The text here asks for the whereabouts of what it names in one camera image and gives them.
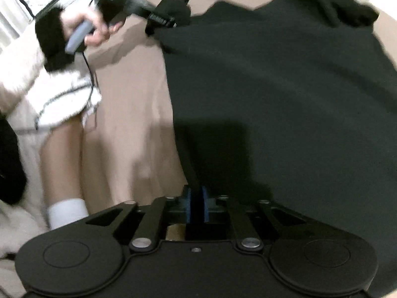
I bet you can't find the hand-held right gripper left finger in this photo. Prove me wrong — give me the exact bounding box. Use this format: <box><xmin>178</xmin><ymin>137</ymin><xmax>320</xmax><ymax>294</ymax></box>
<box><xmin>85</xmin><ymin>186</ymin><xmax>193</xmax><ymax>252</ymax></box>

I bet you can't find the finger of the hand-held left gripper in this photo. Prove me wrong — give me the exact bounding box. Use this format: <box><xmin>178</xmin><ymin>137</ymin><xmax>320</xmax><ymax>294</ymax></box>
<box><xmin>145</xmin><ymin>4</ymin><xmax>177</xmax><ymax>36</ymax></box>

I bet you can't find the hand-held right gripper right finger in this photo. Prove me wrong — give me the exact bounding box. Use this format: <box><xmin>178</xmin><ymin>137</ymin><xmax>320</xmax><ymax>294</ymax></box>
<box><xmin>200</xmin><ymin>187</ymin><xmax>307</xmax><ymax>250</ymax></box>

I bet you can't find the black garment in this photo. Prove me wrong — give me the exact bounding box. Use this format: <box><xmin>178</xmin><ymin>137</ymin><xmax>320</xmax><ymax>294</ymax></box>
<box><xmin>146</xmin><ymin>0</ymin><xmax>397</xmax><ymax>224</ymax></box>

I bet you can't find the person's left forearm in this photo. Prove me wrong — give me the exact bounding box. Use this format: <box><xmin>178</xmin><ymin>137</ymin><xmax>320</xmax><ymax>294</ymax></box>
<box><xmin>0</xmin><ymin>8</ymin><xmax>75</xmax><ymax>112</ymax></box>

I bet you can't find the person's left hand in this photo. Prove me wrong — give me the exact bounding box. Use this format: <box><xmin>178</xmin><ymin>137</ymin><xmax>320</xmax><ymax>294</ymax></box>
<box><xmin>60</xmin><ymin>5</ymin><xmax>125</xmax><ymax>47</ymax></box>

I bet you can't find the white fluffy garment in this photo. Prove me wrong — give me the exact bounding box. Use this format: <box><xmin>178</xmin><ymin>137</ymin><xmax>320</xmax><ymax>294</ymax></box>
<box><xmin>0</xmin><ymin>68</ymin><xmax>103</xmax><ymax>149</ymax></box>

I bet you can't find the white sock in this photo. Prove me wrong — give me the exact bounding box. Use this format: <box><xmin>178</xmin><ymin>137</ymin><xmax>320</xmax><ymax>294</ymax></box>
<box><xmin>48</xmin><ymin>199</ymin><xmax>90</xmax><ymax>228</ymax></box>

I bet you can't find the person's leg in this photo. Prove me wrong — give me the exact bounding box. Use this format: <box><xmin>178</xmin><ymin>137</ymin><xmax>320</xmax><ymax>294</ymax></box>
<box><xmin>40</xmin><ymin>115</ymin><xmax>90</xmax><ymax>212</ymax></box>

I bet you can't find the dark cloth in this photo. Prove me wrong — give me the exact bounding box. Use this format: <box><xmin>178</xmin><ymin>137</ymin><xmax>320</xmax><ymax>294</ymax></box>
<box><xmin>0</xmin><ymin>115</ymin><xmax>28</xmax><ymax>206</ymax></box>

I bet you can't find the black cable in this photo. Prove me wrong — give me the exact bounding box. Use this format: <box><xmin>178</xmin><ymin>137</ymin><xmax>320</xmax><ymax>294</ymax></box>
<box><xmin>81</xmin><ymin>50</ymin><xmax>100</xmax><ymax>131</ymax></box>

